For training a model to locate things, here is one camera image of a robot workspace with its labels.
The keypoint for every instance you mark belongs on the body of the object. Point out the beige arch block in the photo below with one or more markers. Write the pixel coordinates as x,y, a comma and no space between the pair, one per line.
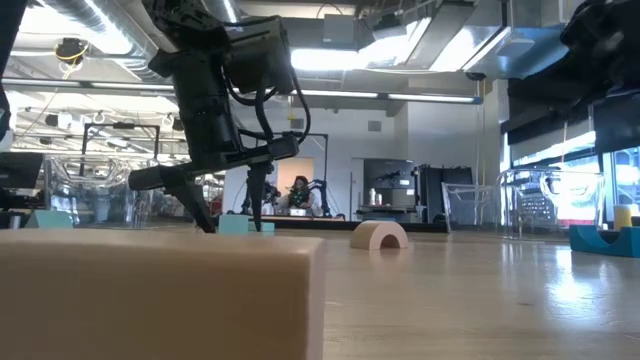
370,232

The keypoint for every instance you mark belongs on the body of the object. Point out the light teal cube block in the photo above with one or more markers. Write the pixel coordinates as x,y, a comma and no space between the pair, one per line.
233,225

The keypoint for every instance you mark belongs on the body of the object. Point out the light teal triangular block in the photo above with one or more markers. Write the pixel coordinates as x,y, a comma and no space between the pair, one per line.
48,221

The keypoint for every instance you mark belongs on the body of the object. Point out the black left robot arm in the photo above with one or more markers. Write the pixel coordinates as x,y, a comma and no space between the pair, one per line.
185,25

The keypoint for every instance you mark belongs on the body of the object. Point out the grey ceiling box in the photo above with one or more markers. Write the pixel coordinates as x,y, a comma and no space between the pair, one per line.
339,29

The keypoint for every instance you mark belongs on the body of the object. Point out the rectangular metal air duct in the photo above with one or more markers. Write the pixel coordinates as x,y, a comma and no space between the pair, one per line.
525,50

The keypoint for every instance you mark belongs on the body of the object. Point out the pale door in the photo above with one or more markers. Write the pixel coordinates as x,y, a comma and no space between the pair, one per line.
300,167

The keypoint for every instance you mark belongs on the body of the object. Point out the neighbouring rig robot arm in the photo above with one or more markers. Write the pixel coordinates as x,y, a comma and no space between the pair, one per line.
325,200
273,193

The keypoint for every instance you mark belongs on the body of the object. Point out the black ceiling spotlight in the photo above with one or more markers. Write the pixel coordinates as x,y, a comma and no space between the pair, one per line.
51,120

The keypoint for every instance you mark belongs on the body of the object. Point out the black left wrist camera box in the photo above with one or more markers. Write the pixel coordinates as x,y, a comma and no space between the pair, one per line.
260,55

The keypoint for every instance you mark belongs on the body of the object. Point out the dark blue rectangular block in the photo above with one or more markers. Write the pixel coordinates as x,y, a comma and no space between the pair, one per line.
380,219

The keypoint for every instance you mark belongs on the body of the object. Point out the silver round ventilation duct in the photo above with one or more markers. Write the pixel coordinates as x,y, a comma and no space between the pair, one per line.
230,9
127,65

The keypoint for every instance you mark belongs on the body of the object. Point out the grey workbench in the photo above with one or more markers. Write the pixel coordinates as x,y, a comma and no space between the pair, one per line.
390,212

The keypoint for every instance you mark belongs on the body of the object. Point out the long linear ceiling light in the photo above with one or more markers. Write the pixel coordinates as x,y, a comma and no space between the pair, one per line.
340,93

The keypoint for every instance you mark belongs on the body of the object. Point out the black computer monitor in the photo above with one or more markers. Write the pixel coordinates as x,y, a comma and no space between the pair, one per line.
20,170

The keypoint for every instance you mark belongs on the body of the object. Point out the neighbouring rig wooden table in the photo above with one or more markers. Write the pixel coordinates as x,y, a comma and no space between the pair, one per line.
325,218

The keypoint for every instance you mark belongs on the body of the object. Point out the person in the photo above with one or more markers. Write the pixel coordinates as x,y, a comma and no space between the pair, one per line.
300,196

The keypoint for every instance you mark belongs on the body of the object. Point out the beige rectangular block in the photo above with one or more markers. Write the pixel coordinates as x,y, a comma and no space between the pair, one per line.
150,300

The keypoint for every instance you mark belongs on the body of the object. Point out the black rig frame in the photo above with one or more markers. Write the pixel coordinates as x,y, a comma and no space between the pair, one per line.
122,126
325,165

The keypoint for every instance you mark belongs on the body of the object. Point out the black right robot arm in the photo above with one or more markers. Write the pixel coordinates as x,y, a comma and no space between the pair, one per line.
605,40

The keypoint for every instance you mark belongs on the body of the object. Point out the dark blue arch block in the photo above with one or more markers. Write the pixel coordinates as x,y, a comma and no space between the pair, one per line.
582,243

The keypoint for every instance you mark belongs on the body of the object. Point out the yellow cylinder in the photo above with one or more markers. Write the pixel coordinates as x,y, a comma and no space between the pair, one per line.
623,217

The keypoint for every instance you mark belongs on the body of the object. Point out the grey metal post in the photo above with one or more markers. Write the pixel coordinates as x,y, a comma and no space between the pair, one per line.
15,222

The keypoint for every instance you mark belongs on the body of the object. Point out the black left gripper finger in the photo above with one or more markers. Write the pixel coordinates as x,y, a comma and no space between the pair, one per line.
259,190
192,197

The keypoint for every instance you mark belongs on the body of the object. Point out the bright ceiling light panel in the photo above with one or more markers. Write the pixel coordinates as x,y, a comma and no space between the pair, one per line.
325,59

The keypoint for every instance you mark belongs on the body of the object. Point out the white bottle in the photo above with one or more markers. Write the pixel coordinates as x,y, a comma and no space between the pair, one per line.
379,199
372,196

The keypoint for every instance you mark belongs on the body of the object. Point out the grey wall vent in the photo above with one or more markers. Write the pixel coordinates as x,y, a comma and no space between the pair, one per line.
374,126
298,124

